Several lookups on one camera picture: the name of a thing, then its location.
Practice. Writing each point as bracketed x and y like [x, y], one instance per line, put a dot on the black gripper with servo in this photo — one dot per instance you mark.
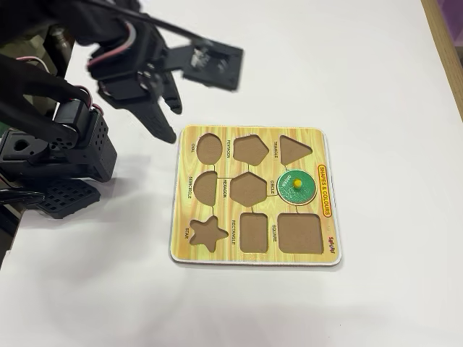
[142, 95]

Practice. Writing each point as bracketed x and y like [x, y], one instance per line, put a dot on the green circle piece yellow pin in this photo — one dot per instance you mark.
[305, 195]

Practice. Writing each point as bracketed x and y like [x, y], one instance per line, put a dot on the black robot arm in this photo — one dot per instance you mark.
[29, 90]

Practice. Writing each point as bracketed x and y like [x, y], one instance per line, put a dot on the black robot base with clamp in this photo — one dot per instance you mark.
[65, 199]

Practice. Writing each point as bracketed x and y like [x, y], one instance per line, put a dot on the wooden shape puzzle board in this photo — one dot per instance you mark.
[224, 254]

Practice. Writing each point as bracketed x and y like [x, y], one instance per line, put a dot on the steel bottle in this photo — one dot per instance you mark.
[59, 43]

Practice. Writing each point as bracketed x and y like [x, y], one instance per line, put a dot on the light wooden edge strip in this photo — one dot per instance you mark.
[446, 54]

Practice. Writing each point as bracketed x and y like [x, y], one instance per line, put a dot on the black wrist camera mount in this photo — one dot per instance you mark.
[213, 63]

